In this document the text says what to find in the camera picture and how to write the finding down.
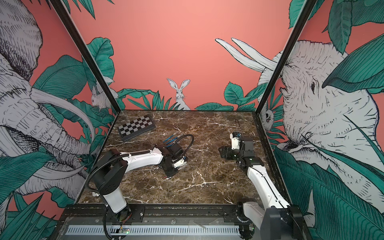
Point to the black frame post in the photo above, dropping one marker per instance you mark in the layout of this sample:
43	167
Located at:
67	21
299	25

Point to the left black frame post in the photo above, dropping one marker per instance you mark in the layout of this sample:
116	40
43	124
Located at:
67	21

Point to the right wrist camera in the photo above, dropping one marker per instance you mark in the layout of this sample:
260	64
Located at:
235	140

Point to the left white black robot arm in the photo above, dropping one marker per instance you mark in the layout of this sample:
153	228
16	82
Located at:
107	174

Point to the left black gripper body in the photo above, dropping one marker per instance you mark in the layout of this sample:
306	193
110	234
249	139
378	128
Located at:
170	169

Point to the right black frame post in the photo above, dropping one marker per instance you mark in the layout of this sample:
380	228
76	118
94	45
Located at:
299	25

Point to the white perforated cable duct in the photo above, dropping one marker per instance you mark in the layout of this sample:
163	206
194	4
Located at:
152	230

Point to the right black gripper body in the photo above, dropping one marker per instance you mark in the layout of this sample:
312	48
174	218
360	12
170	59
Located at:
233	154

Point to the black white checkerboard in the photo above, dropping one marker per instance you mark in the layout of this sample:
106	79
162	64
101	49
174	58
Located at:
136	127

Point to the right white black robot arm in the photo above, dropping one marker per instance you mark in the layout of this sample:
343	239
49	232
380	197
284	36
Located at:
276	219

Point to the black front rail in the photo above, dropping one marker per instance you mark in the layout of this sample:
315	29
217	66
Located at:
137	213

